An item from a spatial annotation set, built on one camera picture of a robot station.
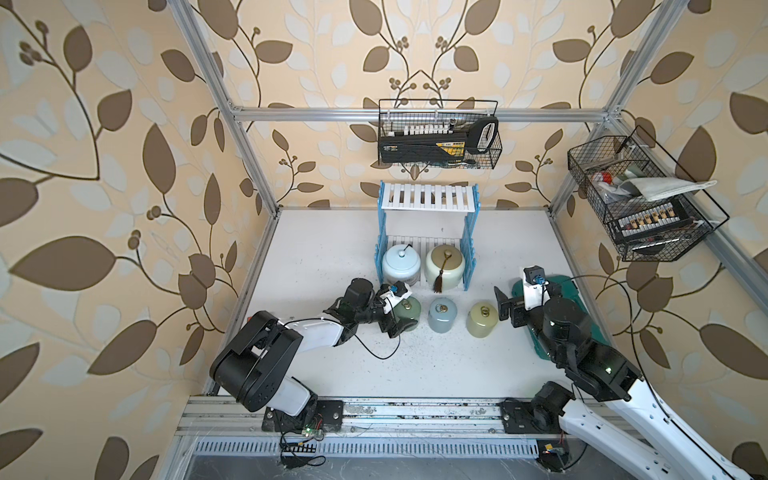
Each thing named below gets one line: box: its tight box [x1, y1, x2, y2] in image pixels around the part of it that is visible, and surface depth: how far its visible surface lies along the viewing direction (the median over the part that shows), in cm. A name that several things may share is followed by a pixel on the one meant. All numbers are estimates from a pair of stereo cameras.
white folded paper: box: [619, 177, 717, 202], surface depth 64 cm
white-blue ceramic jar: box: [382, 244, 421, 286], surface depth 92 cm
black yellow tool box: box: [380, 132, 467, 163], surface depth 86 cm
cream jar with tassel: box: [425, 244, 466, 293], surface depth 93 cm
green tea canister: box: [393, 296, 421, 331], surface depth 86 cm
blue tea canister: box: [427, 297, 458, 334], surface depth 86 cm
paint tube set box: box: [616, 202, 691, 240], surface depth 69 cm
